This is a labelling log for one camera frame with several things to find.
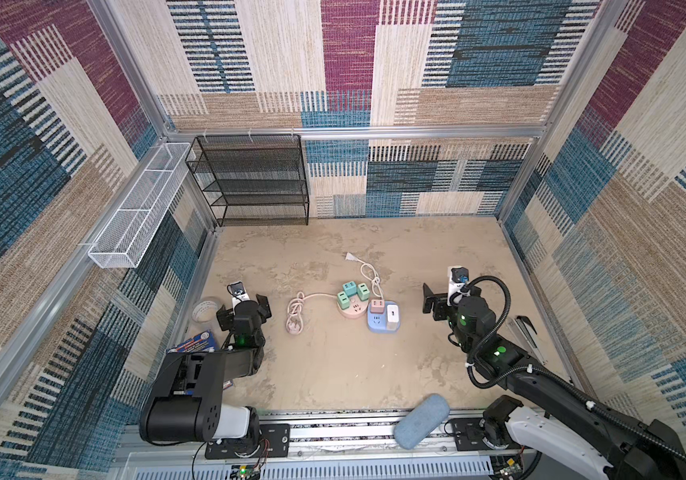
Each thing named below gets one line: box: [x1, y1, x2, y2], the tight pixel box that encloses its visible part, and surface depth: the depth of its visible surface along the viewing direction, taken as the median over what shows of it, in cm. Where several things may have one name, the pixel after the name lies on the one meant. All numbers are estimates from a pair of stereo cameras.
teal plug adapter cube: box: [343, 281, 357, 296], surface depth 96 cm
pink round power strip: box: [337, 294, 370, 319], surface depth 96 cm
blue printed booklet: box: [167, 330, 215, 353], surface depth 89 cm
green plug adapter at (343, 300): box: [337, 291, 350, 310], surface depth 93 cm
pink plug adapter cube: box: [370, 299, 385, 314], surface depth 91 cm
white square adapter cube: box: [387, 305, 399, 330], surface depth 88 cm
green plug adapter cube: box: [357, 283, 371, 301], surface depth 95 cm
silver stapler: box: [506, 315, 548, 366], surface depth 90 cm
